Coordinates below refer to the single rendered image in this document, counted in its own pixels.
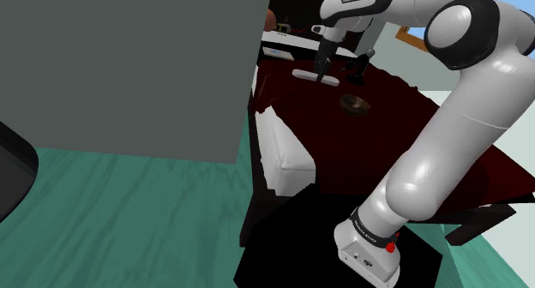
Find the white flat remote control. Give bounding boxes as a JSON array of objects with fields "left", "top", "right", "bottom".
[{"left": 291, "top": 68, "right": 341, "bottom": 88}]

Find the black figure with grey head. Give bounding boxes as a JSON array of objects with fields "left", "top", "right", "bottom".
[{"left": 343, "top": 48, "right": 376, "bottom": 87}]

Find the brown bowl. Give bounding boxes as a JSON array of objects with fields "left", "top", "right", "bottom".
[{"left": 339, "top": 93, "right": 372, "bottom": 117}]

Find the dark shelf unit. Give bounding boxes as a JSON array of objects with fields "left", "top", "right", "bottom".
[{"left": 262, "top": 0, "right": 369, "bottom": 43}]

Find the wooden framed window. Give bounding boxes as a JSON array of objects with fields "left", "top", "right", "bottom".
[{"left": 394, "top": 0, "right": 535, "bottom": 53}]

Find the bed with dark red blanket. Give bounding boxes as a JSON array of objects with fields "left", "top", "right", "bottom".
[{"left": 239, "top": 29, "right": 535, "bottom": 249}]

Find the black robot stand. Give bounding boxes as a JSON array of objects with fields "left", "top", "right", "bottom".
[{"left": 232, "top": 182, "right": 444, "bottom": 288}]

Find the black rounded furniture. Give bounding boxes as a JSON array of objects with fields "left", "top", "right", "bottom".
[{"left": 0, "top": 120, "right": 40, "bottom": 225}]

